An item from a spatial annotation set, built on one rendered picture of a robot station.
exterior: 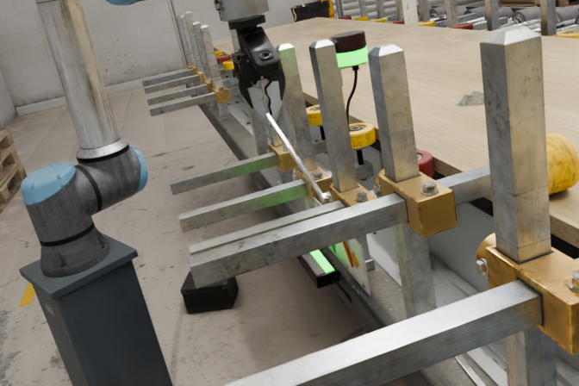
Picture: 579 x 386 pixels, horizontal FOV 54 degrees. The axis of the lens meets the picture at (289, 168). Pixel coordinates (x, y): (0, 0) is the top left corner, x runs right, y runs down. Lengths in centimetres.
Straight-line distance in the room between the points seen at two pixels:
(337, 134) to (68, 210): 88
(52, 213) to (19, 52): 748
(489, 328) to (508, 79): 21
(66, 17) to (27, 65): 743
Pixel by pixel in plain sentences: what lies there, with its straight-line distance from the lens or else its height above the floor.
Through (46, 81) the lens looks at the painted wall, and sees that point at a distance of 902.
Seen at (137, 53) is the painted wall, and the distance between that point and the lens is 884.
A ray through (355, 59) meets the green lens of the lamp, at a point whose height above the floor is 110.
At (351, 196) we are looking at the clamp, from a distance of 99.
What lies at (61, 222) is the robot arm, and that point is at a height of 75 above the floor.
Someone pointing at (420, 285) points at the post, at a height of 81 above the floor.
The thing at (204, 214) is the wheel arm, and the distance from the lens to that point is 120.
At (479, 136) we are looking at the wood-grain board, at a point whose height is 90.
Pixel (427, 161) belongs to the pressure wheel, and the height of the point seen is 91.
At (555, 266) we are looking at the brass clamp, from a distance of 56.
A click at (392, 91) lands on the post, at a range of 73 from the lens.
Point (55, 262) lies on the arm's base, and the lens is 168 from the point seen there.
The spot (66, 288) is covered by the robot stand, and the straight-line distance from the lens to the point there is 162.
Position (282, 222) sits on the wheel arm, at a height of 86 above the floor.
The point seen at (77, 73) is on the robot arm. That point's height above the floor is 111.
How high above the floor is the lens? 126
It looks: 19 degrees down
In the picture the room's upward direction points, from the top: 12 degrees counter-clockwise
